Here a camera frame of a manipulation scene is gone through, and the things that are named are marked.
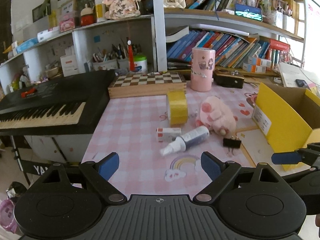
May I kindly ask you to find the black binder clip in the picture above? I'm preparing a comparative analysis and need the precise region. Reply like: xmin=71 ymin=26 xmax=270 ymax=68
xmin=223 ymin=136 xmax=242 ymax=157

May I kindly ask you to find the white spray bottle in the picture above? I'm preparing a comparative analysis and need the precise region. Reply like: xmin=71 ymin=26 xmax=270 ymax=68
xmin=160 ymin=126 xmax=210 ymax=157

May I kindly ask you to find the pink plush pig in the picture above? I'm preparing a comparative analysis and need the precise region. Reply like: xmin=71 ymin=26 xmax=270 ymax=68
xmin=196 ymin=96 xmax=238 ymax=138

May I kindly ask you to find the white staples box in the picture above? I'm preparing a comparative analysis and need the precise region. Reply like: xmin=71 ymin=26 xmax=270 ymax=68
xmin=156 ymin=127 xmax=182 ymax=142

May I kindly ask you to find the yellow tape roll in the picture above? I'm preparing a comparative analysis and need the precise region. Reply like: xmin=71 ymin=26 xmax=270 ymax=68
xmin=167 ymin=90 xmax=188 ymax=127

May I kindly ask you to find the yellow cardboard box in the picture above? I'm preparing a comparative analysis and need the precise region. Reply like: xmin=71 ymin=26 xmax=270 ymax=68
xmin=251 ymin=82 xmax=320 ymax=172

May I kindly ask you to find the pink checkered tablecloth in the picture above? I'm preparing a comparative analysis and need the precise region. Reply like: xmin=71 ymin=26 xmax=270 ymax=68
xmin=83 ymin=84 xmax=273 ymax=196

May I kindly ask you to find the black smartphone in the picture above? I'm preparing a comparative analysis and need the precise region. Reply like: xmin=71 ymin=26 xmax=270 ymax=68
xmin=295 ymin=79 xmax=309 ymax=89

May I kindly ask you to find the black electronic keyboard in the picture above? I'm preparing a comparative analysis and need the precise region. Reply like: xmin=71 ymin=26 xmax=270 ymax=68
xmin=1 ymin=70 xmax=116 ymax=135

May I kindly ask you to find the wooden chess board box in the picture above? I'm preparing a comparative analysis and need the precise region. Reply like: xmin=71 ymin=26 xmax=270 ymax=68
xmin=108 ymin=72 xmax=187 ymax=99

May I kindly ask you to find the orange white medicine box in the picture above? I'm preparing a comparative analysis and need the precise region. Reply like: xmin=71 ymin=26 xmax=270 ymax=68
xmin=248 ymin=56 xmax=272 ymax=68
xmin=242 ymin=63 xmax=267 ymax=73

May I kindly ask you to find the red book box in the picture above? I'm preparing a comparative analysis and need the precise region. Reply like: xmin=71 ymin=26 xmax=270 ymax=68
xmin=270 ymin=38 xmax=290 ymax=52

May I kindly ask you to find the white green lidded jar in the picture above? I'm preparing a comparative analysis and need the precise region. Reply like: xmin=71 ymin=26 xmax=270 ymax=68
xmin=133 ymin=54 xmax=148 ymax=73

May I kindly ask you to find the pink cylindrical canister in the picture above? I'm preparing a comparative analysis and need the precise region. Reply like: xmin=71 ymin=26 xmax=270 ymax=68
xmin=190 ymin=47 xmax=215 ymax=92

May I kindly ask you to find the red white pen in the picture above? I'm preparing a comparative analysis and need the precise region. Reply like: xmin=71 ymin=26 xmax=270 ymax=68
xmin=127 ymin=38 xmax=135 ymax=72

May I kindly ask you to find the white bookshelf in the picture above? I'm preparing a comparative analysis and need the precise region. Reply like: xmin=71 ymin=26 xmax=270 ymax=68
xmin=0 ymin=0 xmax=307 ymax=81

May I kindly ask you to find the phone with lit screen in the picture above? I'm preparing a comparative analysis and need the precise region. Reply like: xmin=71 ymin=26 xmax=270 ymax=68
xmin=234 ymin=4 xmax=263 ymax=22

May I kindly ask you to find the pink floral decorated figure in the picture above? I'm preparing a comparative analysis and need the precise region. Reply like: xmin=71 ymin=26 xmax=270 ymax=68
xmin=103 ymin=0 xmax=141 ymax=20

